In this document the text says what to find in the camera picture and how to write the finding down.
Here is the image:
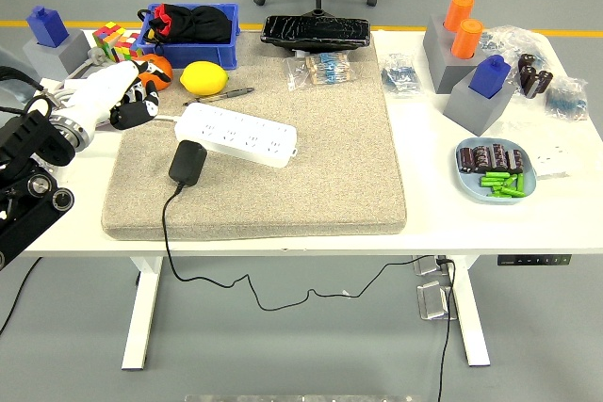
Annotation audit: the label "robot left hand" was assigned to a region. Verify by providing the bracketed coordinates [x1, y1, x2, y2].
[46, 60, 161, 133]

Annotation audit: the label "black plug adapter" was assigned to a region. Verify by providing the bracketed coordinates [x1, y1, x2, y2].
[168, 139, 208, 187]

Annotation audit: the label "white power strip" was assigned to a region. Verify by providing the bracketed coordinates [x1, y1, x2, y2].
[173, 103, 299, 169]

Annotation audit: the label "grey block holder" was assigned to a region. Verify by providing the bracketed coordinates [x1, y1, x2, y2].
[442, 70, 517, 137]
[22, 27, 93, 82]

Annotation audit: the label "colourful puzzle cube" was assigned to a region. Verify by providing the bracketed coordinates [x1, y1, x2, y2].
[115, 32, 145, 64]
[91, 20, 127, 63]

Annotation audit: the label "orange fruit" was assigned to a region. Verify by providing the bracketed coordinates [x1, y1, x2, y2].
[131, 56, 174, 92]

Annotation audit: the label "blue house-shaped block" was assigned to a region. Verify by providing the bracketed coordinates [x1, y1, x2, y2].
[25, 5, 71, 49]
[468, 54, 513, 100]

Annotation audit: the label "yellow lemon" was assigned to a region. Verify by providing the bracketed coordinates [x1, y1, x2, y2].
[179, 60, 231, 96]

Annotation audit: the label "blue plastic bin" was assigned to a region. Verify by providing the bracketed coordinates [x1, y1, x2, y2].
[136, 2, 240, 70]

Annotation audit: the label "black cloth bag red trim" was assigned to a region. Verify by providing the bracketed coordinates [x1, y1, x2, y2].
[137, 3, 233, 45]

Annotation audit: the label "black pen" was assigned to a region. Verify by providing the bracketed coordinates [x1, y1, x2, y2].
[182, 86, 255, 106]

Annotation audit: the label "grey-brown mat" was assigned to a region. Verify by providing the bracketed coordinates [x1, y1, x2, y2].
[101, 29, 409, 242]

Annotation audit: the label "white table leg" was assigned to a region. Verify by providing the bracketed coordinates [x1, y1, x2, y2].
[121, 255, 164, 371]
[442, 255, 492, 368]

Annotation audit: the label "black glossy tray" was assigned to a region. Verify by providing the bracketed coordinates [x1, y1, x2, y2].
[260, 13, 372, 51]

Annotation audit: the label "clear bag of taped resistors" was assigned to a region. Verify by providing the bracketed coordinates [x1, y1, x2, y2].
[285, 51, 353, 92]

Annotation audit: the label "clear bag of blue parts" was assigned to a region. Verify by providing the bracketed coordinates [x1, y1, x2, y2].
[379, 47, 425, 100]

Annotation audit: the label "grey holder with two holes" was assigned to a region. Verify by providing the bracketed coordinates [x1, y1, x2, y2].
[422, 14, 491, 95]

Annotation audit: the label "silver metal pedal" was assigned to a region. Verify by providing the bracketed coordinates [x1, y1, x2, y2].
[413, 255, 448, 277]
[416, 280, 458, 322]

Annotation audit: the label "orange cylinder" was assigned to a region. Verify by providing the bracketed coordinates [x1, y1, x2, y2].
[443, 0, 476, 32]
[450, 18, 485, 62]

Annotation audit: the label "light blue plate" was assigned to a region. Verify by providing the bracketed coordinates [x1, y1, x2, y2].
[454, 137, 538, 205]

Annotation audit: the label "crumpled clear bag blue parts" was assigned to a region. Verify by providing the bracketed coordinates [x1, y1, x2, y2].
[480, 24, 550, 69]

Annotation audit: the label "bag of dark capacitors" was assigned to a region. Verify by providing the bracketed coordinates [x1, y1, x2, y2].
[516, 52, 555, 100]

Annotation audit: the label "black table control panel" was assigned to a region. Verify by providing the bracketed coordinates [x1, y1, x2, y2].
[497, 254, 573, 266]

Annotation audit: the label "clear bag of blue resistors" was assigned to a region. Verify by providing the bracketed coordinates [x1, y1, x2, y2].
[544, 75, 590, 121]

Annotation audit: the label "black plug cord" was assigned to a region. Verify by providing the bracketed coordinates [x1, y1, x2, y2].
[161, 183, 448, 313]

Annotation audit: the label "black floor cable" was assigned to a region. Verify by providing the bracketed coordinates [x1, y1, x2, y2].
[0, 258, 43, 337]

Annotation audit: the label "black hanging cable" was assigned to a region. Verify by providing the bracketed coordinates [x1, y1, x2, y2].
[435, 255, 458, 402]

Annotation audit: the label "white wall socket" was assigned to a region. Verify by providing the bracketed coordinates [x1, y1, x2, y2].
[531, 140, 574, 180]

